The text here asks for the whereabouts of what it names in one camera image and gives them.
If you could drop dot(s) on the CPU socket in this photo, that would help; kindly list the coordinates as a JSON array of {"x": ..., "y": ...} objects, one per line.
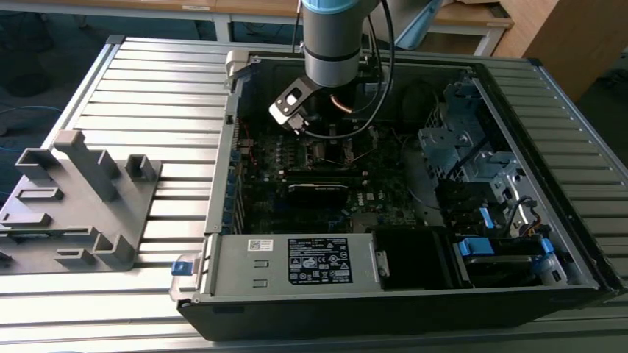
[{"x": 316, "y": 154}]

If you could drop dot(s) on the black RAM slot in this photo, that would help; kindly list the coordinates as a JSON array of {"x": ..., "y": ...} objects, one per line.
[
  {"x": 324, "y": 180},
  {"x": 324, "y": 176},
  {"x": 324, "y": 171}
]

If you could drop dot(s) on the small black graphics card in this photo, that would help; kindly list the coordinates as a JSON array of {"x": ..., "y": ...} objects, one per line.
[{"x": 313, "y": 198}]

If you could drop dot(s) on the green motherboard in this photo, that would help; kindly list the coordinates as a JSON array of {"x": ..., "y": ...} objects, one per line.
[{"x": 387, "y": 191}]

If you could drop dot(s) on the silver metal drive cage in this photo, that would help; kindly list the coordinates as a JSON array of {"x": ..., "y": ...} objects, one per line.
[{"x": 441, "y": 139}]

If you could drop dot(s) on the grey case latch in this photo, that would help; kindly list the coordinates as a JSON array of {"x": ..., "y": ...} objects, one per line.
[{"x": 235, "y": 60}]

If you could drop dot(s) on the grey chipset heatsink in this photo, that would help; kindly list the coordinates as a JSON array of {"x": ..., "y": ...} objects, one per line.
[{"x": 364, "y": 219}]

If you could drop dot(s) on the black plastic shroud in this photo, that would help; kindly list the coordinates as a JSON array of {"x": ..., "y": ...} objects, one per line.
[{"x": 412, "y": 257}]

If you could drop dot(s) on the blue drive carrier clip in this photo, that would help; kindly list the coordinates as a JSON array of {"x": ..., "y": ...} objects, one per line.
[
  {"x": 473, "y": 245},
  {"x": 485, "y": 217},
  {"x": 545, "y": 248}
]

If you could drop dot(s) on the grey power supply with label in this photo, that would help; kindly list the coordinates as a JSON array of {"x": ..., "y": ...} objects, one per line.
[{"x": 235, "y": 272}]

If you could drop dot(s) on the blue case latch tab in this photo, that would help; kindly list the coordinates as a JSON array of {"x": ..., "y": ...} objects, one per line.
[{"x": 181, "y": 267}]

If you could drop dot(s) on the grey parts rack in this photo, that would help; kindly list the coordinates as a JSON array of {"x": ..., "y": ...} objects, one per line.
[{"x": 97, "y": 220}]

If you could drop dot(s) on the black PC case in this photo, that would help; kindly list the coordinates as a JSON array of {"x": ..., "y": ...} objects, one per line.
[{"x": 343, "y": 320}]

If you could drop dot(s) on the black hard disk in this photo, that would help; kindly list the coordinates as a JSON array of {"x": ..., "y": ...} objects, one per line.
[{"x": 495, "y": 272}]

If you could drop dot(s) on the wooden cabinet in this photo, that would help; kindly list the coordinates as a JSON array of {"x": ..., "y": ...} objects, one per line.
[{"x": 564, "y": 36}]

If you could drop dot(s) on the black office chair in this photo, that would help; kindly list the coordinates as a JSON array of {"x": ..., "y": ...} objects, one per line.
[{"x": 29, "y": 84}]

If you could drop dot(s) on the green RAM stick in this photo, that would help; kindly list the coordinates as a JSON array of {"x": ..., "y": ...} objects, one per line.
[{"x": 39, "y": 232}]

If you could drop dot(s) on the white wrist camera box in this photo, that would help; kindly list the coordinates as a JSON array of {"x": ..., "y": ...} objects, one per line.
[{"x": 292, "y": 101}]

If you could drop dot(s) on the wooden desk white frame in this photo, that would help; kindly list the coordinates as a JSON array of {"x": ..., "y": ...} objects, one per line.
[
  {"x": 147, "y": 8},
  {"x": 471, "y": 18}
]

